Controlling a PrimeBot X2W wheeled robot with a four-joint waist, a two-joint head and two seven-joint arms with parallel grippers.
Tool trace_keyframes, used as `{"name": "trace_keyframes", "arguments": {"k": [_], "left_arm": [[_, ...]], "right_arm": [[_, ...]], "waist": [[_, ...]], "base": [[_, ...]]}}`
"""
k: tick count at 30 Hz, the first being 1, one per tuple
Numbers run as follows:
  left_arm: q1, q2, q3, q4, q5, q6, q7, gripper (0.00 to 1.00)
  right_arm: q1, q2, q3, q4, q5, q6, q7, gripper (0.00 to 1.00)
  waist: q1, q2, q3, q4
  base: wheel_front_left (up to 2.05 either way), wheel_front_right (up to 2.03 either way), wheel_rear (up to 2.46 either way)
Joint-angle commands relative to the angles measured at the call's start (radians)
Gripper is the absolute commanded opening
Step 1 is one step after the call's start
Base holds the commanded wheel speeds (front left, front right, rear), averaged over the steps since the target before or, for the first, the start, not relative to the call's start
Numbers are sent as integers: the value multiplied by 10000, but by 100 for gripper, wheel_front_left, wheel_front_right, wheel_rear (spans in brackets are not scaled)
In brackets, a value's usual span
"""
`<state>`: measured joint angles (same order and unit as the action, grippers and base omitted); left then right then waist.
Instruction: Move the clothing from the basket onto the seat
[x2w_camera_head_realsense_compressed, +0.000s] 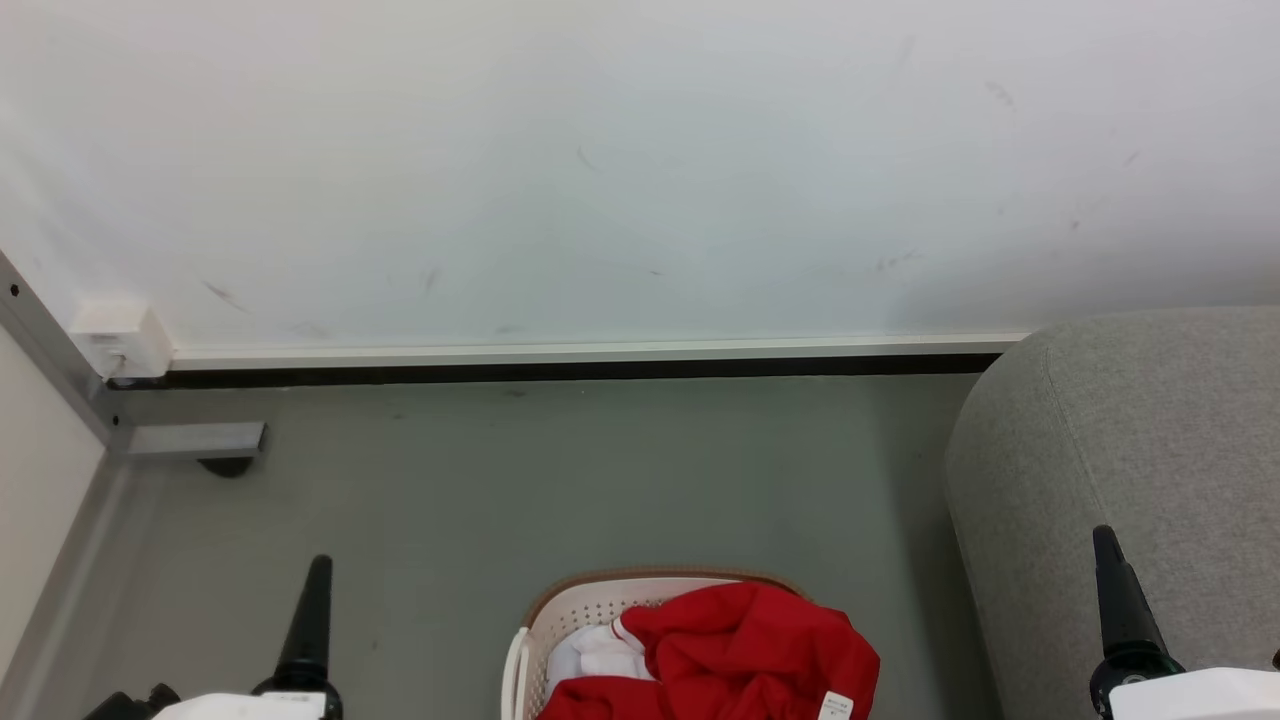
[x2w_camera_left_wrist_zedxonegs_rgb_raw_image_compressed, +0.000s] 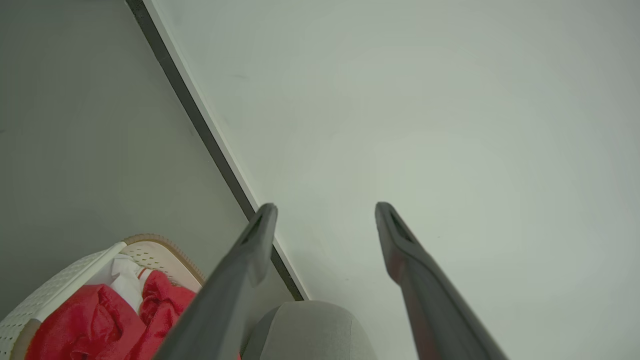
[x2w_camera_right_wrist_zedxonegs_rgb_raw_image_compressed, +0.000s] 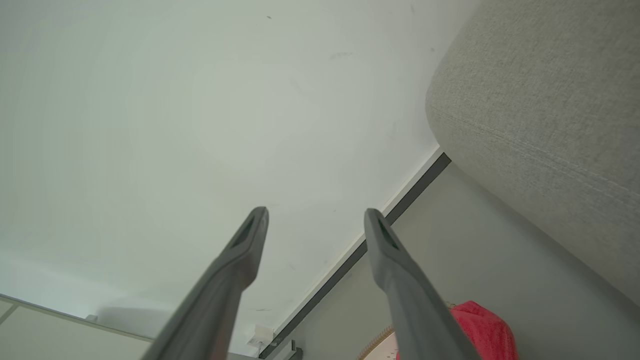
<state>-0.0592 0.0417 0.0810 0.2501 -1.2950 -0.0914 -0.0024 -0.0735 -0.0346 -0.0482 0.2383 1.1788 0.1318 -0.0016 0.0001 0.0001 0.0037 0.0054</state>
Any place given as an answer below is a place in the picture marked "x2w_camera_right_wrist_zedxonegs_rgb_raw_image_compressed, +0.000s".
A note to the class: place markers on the grey fabric sofa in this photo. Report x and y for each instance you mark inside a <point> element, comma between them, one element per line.
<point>550,125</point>

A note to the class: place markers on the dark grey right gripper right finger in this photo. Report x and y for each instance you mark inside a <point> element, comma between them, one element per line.
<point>415,310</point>

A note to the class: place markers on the beige door panel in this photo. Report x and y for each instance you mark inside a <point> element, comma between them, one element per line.
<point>50,335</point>

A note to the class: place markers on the white wall outlet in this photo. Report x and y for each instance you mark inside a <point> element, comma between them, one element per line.
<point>261,336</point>

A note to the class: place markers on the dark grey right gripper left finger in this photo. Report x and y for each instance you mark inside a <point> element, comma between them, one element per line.
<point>210,300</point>

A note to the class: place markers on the red garment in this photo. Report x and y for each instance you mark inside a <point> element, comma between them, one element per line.
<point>487,335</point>

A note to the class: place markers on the white laundry basket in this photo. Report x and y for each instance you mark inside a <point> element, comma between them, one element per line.
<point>382,347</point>

